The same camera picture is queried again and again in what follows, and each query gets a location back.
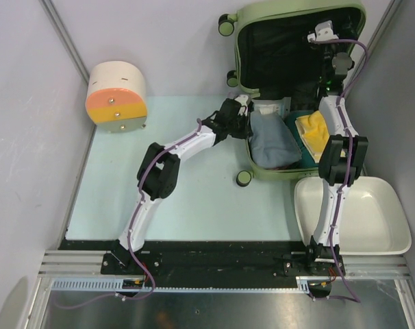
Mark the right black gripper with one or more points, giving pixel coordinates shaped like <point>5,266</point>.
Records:
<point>320,46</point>

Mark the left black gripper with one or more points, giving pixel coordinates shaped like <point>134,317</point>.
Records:
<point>247,133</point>

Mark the green hard shell suitcase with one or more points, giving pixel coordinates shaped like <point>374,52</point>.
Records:
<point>274,60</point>

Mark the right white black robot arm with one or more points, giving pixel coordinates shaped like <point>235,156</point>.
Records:
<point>340,165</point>

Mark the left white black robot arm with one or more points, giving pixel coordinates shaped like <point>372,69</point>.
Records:
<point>159,170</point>

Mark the white folded cloth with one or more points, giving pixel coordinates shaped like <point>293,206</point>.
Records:
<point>268,106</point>

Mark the grey blue folded cloth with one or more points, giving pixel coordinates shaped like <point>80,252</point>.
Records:
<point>272,144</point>

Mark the yellow folded cloth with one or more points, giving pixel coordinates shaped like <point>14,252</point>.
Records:
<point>313,132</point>

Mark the light blue table mat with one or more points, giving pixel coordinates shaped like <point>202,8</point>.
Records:
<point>206,205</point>

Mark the dark teal cloth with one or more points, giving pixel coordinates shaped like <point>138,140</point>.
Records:
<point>306,161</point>

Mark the round cream drawer cabinet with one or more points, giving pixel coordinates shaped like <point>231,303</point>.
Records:
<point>116,100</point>

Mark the white plastic tray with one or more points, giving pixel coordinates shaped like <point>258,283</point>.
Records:
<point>373,221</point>

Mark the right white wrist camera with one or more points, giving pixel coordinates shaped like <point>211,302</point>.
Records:
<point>323,32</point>

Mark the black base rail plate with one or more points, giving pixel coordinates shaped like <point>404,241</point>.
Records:
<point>215,264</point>

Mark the grey slotted cable duct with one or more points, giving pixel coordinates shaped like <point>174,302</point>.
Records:
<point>129,286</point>

